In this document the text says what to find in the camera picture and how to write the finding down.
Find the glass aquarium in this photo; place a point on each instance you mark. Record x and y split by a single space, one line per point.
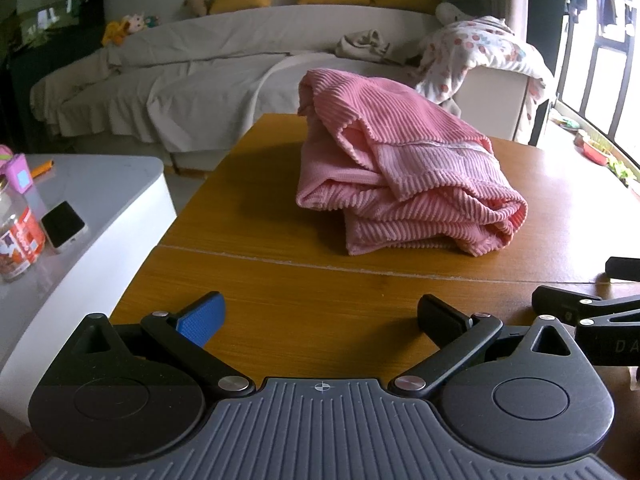
55 15

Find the beige plush toy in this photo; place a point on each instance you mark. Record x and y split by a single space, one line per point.
197 2

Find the black window frame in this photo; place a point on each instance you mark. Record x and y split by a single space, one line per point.
595 85

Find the orange pen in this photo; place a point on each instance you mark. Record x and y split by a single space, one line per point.
42 167

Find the beige crumpled cloth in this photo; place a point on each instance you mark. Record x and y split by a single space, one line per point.
362 44

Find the white printed garment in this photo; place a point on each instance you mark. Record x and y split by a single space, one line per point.
480 50

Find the yellow plush toy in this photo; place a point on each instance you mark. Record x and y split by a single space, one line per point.
115 33

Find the pink ribbed sweater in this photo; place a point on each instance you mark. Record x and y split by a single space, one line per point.
400 160

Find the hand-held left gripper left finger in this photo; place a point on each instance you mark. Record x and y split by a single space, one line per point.
202 317

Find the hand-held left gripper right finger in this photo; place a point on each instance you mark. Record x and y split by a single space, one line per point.
442 317

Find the white coffee table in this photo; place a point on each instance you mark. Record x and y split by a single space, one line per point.
100 210

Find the row of plant pots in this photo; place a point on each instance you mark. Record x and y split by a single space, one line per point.
595 146

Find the plastic bottle with red label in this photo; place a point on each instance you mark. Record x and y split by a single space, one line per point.
15 240

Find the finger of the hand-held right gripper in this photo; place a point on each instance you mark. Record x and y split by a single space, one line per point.
622 267
555 299

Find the beige covered sofa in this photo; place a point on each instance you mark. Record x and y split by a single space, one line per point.
200 75

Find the smartphone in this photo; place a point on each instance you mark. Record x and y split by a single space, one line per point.
62 225

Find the pink box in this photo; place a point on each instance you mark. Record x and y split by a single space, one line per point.
19 175

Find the white pink plush toy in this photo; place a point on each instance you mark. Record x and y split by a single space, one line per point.
141 22

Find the dark aquarium cabinet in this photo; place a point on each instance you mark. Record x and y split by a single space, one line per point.
30 75

